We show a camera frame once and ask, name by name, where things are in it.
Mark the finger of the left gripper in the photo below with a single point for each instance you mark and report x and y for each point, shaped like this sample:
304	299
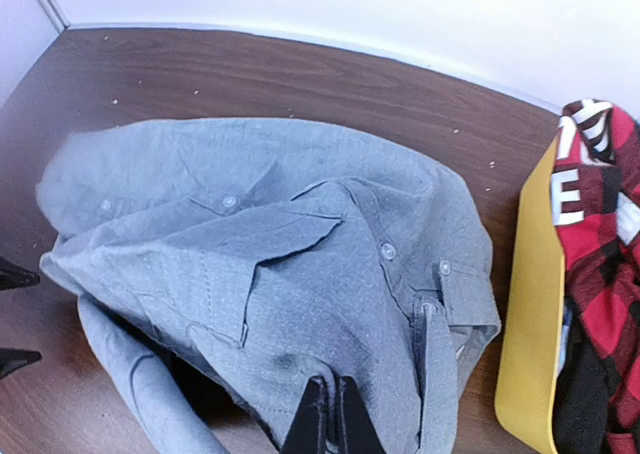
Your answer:
13	276
12	360

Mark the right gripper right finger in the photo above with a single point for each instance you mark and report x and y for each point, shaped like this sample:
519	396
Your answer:
356	432

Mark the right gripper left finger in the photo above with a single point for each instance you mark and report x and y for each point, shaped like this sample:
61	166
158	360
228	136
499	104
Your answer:
308	431

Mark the grey long sleeve shirt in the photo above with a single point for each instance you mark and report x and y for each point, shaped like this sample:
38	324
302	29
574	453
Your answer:
267	252

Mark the yellow plastic bin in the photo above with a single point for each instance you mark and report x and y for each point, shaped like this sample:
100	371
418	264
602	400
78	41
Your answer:
527	376

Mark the red black plaid shirt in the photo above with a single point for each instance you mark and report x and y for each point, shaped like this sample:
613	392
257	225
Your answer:
594	192

